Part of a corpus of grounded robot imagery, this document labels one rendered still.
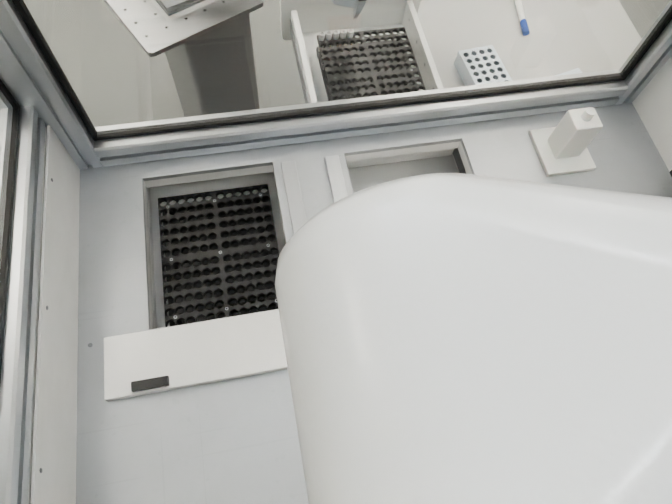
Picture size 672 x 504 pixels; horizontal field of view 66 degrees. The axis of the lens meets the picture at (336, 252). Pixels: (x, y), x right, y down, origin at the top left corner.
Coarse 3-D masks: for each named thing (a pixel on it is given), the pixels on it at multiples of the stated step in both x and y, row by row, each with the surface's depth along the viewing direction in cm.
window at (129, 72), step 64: (64, 0) 56; (128, 0) 58; (192, 0) 59; (256, 0) 61; (320, 0) 62; (384, 0) 64; (448, 0) 66; (512, 0) 68; (576, 0) 70; (640, 0) 72; (64, 64) 64; (128, 64) 65; (192, 64) 67; (256, 64) 69; (320, 64) 72; (384, 64) 74; (448, 64) 77; (512, 64) 79; (576, 64) 82; (128, 128) 76
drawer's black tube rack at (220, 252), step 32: (160, 224) 81; (192, 224) 82; (224, 224) 86; (256, 224) 82; (192, 256) 79; (224, 256) 80; (256, 256) 83; (192, 288) 77; (224, 288) 77; (256, 288) 78; (192, 320) 78
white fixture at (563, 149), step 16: (576, 112) 79; (592, 112) 77; (544, 128) 87; (560, 128) 82; (576, 128) 78; (592, 128) 78; (544, 144) 86; (560, 144) 82; (576, 144) 81; (544, 160) 84; (560, 160) 84; (576, 160) 85; (592, 160) 85
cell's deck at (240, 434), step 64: (448, 128) 87; (512, 128) 88; (640, 128) 89; (128, 192) 78; (320, 192) 80; (640, 192) 84; (128, 256) 74; (128, 320) 70; (256, 384) 67; (128, 448) 63; (192, 448) 64; (256, 448) 64
